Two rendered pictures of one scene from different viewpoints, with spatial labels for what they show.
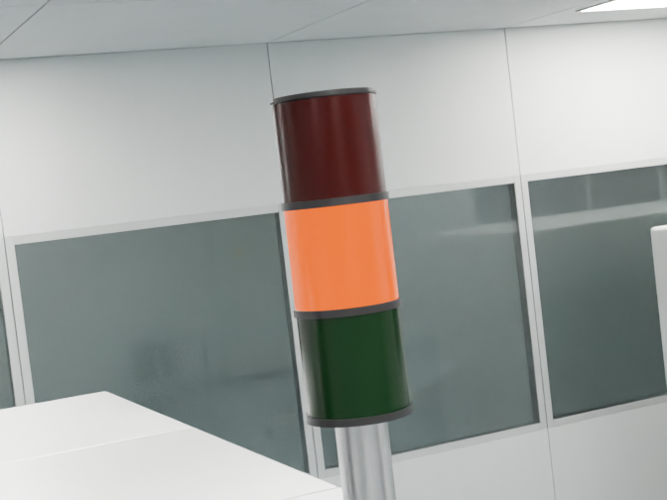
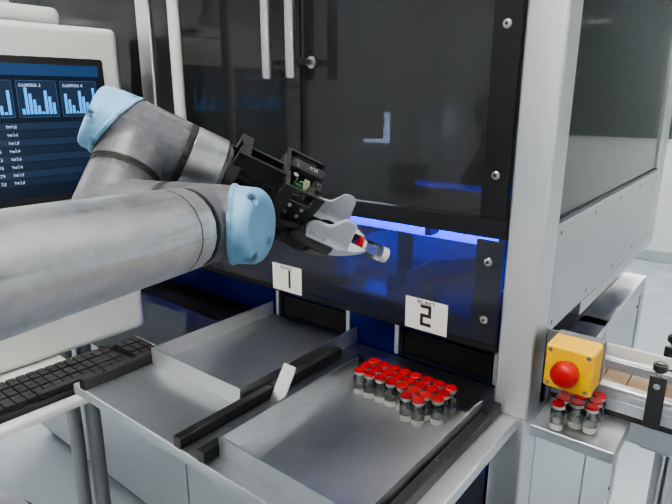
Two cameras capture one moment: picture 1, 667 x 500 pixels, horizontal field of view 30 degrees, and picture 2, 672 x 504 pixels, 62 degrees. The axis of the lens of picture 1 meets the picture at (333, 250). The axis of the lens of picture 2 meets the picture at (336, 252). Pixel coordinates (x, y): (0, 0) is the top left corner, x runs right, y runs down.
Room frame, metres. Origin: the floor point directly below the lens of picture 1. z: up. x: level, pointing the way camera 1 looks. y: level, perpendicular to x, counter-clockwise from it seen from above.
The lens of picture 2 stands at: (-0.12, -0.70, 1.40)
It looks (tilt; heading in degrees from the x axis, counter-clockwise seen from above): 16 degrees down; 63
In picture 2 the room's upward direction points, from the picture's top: straight up
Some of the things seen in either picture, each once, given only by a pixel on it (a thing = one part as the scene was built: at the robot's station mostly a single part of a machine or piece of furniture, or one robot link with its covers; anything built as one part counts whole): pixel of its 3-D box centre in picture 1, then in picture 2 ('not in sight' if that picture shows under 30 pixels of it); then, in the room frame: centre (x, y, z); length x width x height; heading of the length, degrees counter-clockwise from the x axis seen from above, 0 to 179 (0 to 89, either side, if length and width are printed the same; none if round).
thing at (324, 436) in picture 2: not in sight; (357, 427); (0.26, -0.04, 0.90); 0.34 x 0.26 x 0.04; 24
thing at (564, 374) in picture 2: not in sight; (565, 373); (0.54, -0.19, 1.00); 0.04 x 0.04 x 0.04; 24
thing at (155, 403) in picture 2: not in sight; (296, 396); (0.23, 0.13, 0.87); 0.70 x 0.48 x 0.02; 114
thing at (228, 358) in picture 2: not in sight; (258, 344); (0.23, 0.32, 0.90); 0.34 x 0.26 x 0.04; 24
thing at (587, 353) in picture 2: not in sight; (574, 362); (0.58, -0.17, 1.00); 0.08 x 0.07 x 0.07; 24
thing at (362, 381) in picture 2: not in sight; (396, 394); (0.36, 0.01, 0.91); 0.18 x 0.02 x 0.05; 114
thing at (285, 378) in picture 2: not in sight; (263, 395); (0.16, 0.10, 0.91); 0.14 x 0.03 x 0.06; 25
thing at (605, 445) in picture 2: not in sight; (582, 423); (0.62, -0.17, 0.87); 0.14 x 0.13 x 0.02; 24
